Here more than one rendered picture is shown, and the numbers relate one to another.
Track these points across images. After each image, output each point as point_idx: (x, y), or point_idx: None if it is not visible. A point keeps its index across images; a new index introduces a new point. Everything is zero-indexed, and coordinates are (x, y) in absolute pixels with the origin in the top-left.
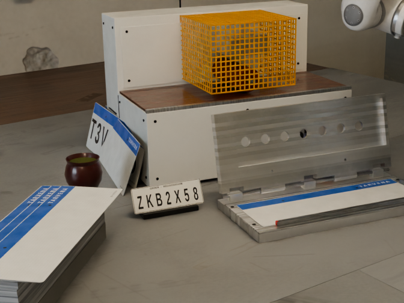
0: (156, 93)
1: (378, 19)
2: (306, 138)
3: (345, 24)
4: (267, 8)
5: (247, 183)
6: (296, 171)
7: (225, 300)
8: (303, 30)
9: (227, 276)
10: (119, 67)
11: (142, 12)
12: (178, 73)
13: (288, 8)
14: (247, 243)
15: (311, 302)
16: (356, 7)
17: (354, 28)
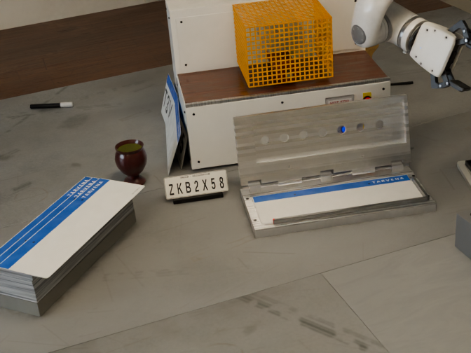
0: (207, 79)
1: (384, 37)
2: (325, 136)
3: (353, 40)
4: None
5: (265, 177)
6: (312, 166)
7: (200, 293)
8: None
9: (212, 270)
10: (176, 52)
11: (200, 0)
12: (233, 57)
13: None
14: (245, 237)
15: (264, 301)
16: (359, 29)
17: (360, 45)
